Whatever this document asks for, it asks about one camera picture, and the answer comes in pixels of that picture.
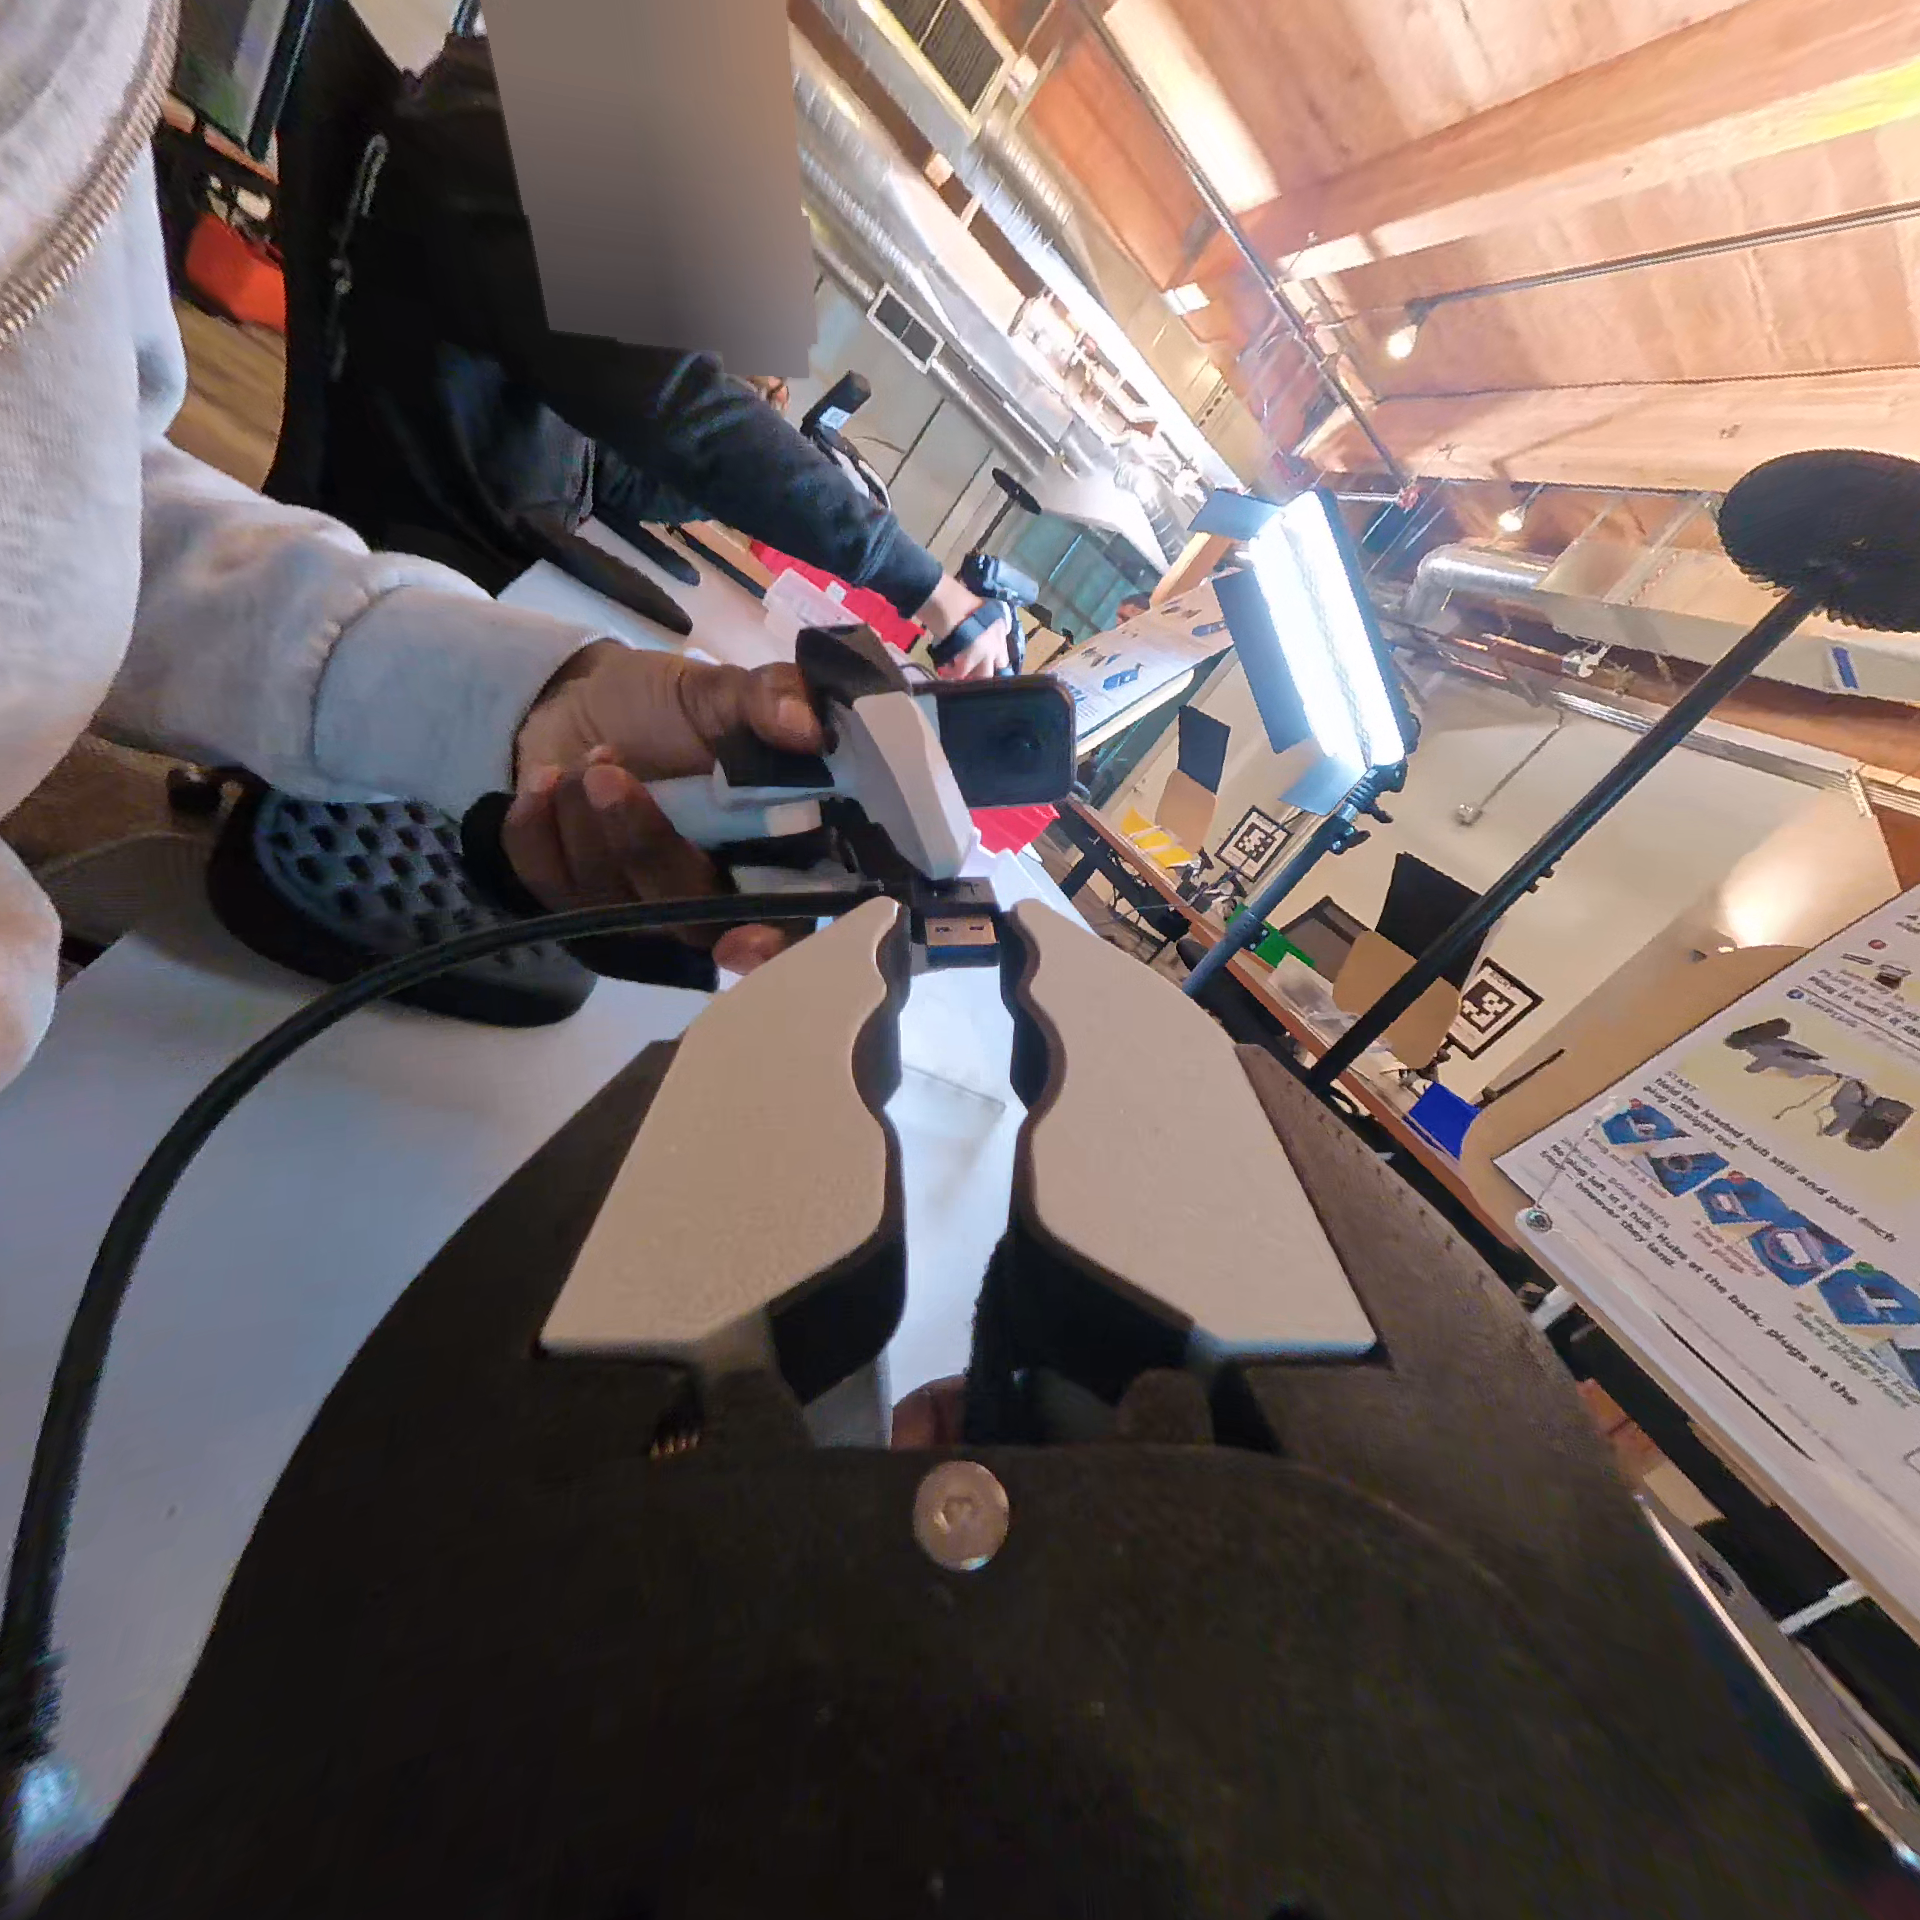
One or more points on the person's right hand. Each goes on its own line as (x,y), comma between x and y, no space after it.
(930,1413)

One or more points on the black round-headed pole stand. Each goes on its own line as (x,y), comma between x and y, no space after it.
(1821,533)

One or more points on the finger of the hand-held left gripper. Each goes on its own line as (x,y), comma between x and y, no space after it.
(908,780)

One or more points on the yellow plastic bins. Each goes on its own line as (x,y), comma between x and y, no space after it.
(1148,834)

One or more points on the wooden poster board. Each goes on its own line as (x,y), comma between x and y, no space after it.
(1634,1036)

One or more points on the silver ventilation duct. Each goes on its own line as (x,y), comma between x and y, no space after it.
(1036,255)

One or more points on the black floor lamp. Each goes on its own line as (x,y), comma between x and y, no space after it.
(1012,487)

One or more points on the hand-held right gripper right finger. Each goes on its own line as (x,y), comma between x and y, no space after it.
(1171,1185)

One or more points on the fiducial marker tag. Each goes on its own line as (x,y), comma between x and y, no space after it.
(1493,1005)
(1252,839)

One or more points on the blue plastic bin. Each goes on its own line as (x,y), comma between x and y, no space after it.
(1441,1118)

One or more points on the black light flag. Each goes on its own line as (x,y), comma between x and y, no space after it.
(1201,745)
(1424,902)

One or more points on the led light panel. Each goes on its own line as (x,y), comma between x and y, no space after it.
(1328,646)

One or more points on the silver duct elbow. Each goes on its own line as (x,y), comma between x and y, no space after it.
(1483,580)

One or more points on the cardboard flag base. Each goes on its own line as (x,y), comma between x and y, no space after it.
(1184,805)
(1387,979)

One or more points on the green plastic bin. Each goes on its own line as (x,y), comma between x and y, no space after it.
(1276,943)

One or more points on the black perforated pad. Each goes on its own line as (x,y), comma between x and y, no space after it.
(376,902)

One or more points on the person's left hand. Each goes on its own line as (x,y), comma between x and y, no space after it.
(615,721)

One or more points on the instruction poster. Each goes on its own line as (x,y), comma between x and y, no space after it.
(1755,1245)
(1141,661)

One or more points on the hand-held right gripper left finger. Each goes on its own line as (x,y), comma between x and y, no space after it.
(735,1171)

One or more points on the person's white hoodie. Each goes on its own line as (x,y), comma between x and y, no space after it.
(60,451)

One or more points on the air vent grille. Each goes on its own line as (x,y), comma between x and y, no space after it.
(944,44)
(905,323)

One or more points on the black light stand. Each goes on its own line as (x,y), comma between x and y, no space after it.
(1289,886)

